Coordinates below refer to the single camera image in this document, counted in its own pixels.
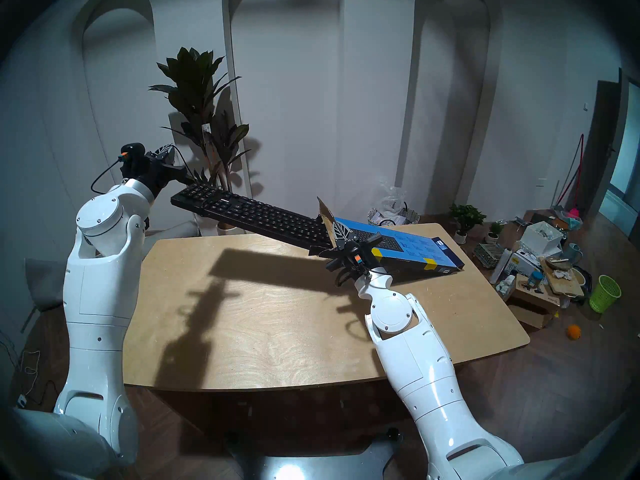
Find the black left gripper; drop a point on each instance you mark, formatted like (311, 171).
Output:
(150, 176)

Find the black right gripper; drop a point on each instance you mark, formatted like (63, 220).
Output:
(320, 251)

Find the blue cardboard keyboard box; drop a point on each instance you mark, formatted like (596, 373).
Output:
(415, 246)

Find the black computer keyboard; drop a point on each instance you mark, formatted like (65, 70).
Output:
(250, 214)

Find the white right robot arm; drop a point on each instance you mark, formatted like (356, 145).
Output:
(415, 364)

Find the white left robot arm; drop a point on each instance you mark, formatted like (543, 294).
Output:
(100, 294)

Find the clear plastic bag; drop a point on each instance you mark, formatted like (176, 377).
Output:
(392, 199)

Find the tall dark green plant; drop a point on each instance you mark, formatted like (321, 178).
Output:
(192, 84)

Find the white plant pot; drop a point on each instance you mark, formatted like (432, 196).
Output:
(227, 227)

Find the small bushy potted plant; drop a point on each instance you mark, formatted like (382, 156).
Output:
(467, 216)

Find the metal dish rack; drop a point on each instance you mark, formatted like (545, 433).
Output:
(489, 255)

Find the tiny potted plant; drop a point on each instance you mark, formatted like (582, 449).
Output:
(495, 229)

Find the white paper roll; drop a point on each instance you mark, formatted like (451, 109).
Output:
(501, 266)

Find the white printed carton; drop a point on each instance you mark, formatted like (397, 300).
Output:
(522, 264)

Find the white box appliance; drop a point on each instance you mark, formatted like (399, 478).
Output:
(540, 241)

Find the blue lidded jar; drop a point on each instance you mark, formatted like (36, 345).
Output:
(535, 280)

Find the brown cardboard box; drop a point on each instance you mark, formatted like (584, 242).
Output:
(532, 304)

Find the teal cloth pile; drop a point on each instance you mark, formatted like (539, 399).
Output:
(570, 223)

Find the wooden cutting board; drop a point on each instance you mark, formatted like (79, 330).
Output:
(565, 284)

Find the grey green mug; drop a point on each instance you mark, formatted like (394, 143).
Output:
(572, 254)

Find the black round pan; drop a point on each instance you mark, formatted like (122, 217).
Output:
(586, 279)

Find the orange ball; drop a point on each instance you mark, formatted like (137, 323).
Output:
(573, 332)

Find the green plastic waste basket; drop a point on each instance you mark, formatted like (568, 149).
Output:
(605, 295)

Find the dark open door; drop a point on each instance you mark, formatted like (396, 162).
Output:
(600, 144)

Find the white power strip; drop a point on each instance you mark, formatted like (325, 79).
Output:
(20, 401)

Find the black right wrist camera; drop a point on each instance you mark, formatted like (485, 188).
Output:
(356, 254)

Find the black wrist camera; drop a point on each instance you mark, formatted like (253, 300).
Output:
(356, 254)
(134, 151)

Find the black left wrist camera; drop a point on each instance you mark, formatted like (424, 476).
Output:
(134, 151)

